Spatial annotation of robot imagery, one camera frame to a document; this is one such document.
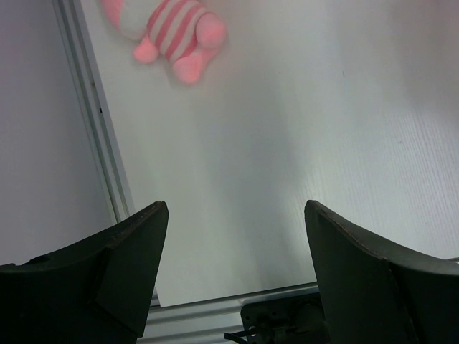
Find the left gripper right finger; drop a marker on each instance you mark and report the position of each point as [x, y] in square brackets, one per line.
[374, 290]

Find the light pink striped plush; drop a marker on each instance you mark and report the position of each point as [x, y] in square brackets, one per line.
[184, 32]

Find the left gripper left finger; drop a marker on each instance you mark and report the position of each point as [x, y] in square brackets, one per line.
[97, 290]

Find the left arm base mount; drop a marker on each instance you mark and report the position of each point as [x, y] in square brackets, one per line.
[288, 320]

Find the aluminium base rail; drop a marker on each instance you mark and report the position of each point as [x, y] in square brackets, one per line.
[198, 322]

